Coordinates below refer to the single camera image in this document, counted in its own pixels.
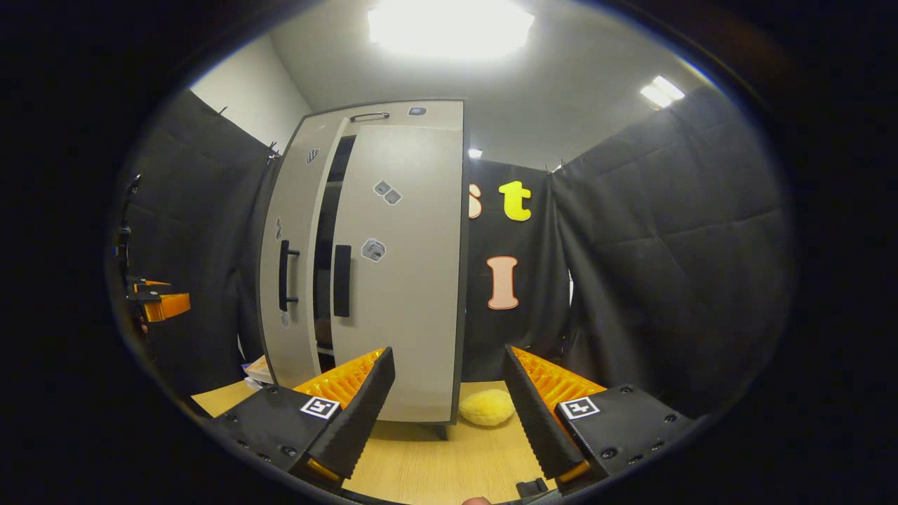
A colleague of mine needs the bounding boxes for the white shoe cabinet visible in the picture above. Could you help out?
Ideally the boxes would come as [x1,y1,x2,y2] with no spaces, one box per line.
[258,100,467,439]

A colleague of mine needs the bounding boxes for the white cabinet drawer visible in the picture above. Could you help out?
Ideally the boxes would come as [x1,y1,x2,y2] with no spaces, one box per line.
[305,100,464,137]

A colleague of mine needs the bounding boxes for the stack of papers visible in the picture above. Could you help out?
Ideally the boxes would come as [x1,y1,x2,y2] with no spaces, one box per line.
[242,356,276,391]

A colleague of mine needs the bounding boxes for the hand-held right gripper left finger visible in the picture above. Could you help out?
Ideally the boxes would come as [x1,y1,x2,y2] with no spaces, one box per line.
[209,346,396,488]

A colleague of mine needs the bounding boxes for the black door handle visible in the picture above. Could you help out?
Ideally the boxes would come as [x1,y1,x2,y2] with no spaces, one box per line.
[279,239,302,313]
[333,244,352,318]

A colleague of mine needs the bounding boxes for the yellow fluffy object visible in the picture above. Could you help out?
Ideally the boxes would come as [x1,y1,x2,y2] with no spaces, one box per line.
[459,389,516,428]

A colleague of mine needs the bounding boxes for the white shoe cabinet door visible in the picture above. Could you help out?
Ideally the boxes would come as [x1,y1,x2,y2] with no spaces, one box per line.
[260,116,351,390]
[330,125,464,424]

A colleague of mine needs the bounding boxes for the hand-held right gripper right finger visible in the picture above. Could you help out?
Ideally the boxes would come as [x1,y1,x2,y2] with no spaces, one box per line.
[503,344,697,492]

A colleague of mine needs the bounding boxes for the large ceiling light panel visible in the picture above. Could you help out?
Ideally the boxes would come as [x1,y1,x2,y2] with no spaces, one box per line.
[368,0,535,61]

